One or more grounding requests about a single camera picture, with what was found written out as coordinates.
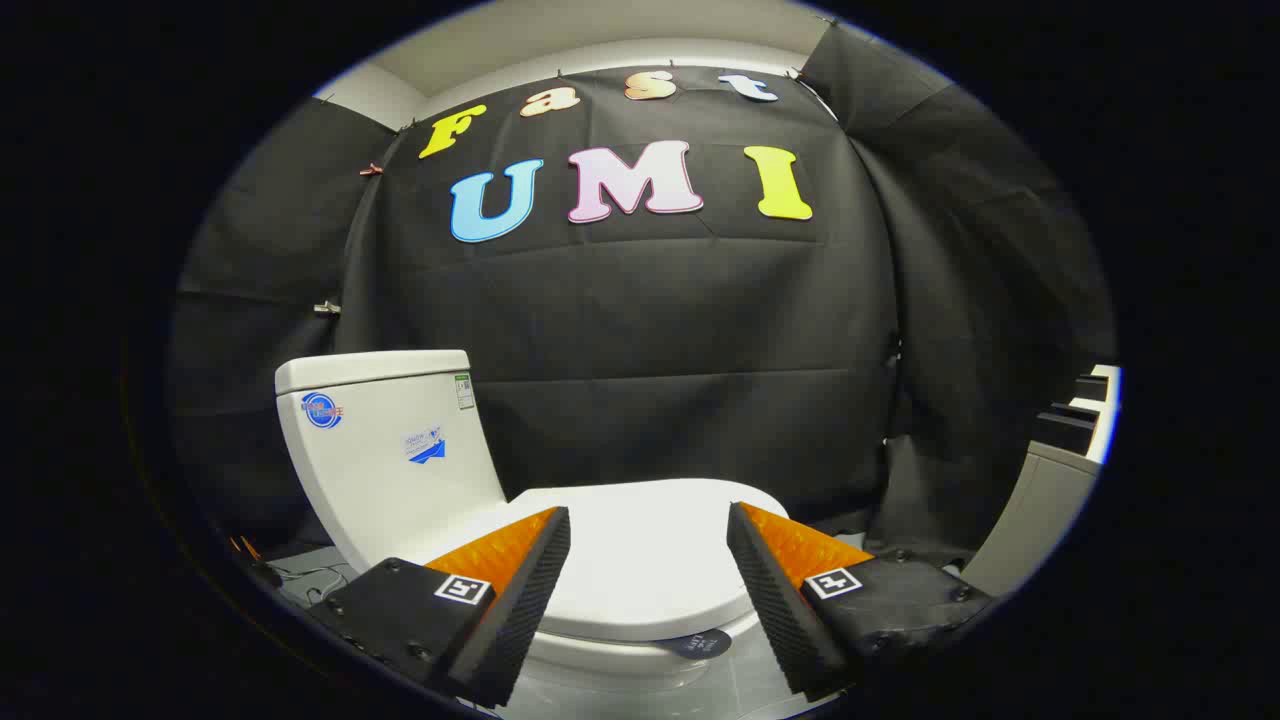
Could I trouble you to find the white panel with dark slots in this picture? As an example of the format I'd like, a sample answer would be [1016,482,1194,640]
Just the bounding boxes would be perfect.
[1035,364,1122,467]

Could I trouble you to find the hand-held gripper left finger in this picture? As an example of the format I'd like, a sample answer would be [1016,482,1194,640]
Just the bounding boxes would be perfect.
[305,505,573,709]

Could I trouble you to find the thin floor cables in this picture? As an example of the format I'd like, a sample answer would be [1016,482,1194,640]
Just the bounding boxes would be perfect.
[265,558,351,606]

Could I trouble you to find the white toilet tank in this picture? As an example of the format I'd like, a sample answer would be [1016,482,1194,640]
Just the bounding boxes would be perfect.
[275,350,508,576]

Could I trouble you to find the black backdrop cloth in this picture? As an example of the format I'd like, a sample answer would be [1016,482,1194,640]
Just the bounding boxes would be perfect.
[165,20,1118,571]

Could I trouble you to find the white toilet bowl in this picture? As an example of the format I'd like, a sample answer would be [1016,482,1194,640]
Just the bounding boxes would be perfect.
[500,628,771,693]

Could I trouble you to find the grey cabinet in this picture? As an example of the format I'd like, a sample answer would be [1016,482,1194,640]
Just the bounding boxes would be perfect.
[960,440,1101,601]

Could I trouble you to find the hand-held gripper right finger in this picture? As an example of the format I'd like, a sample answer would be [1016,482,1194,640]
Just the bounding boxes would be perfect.
[726,501,998,701]

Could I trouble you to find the white toilet lid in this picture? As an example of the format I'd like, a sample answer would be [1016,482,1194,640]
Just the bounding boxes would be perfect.
[440,478,791,661]

